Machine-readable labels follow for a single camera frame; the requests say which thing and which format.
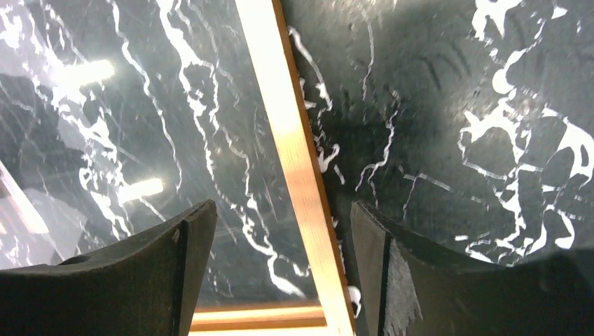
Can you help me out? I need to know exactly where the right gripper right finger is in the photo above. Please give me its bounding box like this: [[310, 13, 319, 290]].
[[350, 202, 593, 335]]

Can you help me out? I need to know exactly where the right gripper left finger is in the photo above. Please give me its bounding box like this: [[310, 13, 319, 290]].
[[1, 200, 218, 335]]

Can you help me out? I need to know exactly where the wooden picture frame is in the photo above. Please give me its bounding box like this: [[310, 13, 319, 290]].
[[191, 1, 355, 335]]

